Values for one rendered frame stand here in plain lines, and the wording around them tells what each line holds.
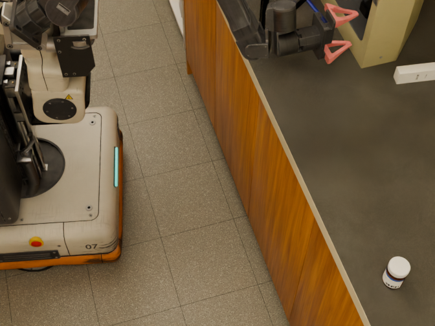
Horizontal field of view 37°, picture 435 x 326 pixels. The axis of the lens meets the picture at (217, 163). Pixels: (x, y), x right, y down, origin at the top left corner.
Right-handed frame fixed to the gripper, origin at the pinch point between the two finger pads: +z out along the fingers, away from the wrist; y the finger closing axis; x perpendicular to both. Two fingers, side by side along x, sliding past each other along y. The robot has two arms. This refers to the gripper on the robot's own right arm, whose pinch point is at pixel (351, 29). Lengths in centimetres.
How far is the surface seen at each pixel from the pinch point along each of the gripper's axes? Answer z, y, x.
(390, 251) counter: -6, -26, -47
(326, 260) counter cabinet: -15, -44, -37
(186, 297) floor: -46, -120, -2
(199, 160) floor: -24, -120, 58
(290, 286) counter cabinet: -15, -88, -23
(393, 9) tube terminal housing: 17.1, -5.4, 8.9
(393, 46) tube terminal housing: 20.5, -19.8, 9.0
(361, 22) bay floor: 15.1, -18.3, 19.2
